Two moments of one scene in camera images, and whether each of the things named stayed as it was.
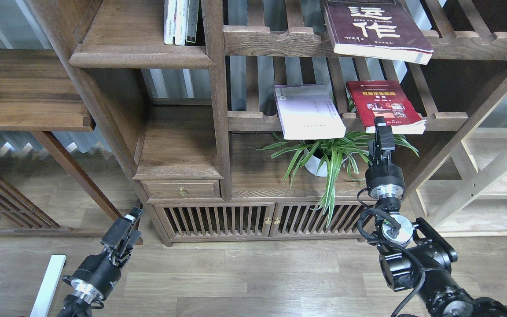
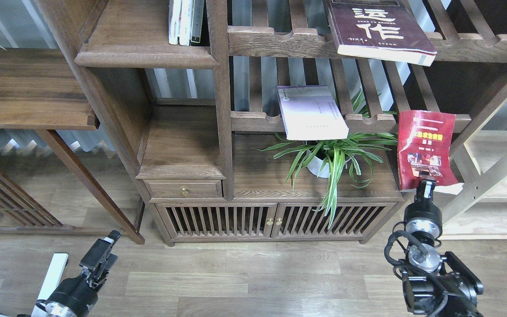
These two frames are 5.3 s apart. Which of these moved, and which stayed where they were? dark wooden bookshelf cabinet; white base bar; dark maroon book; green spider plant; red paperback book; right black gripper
Moved: red paperback book; right black gripper
Stayed: dark wooden bookshelf cabinet; white base bar; dark maroon book; green spider plant
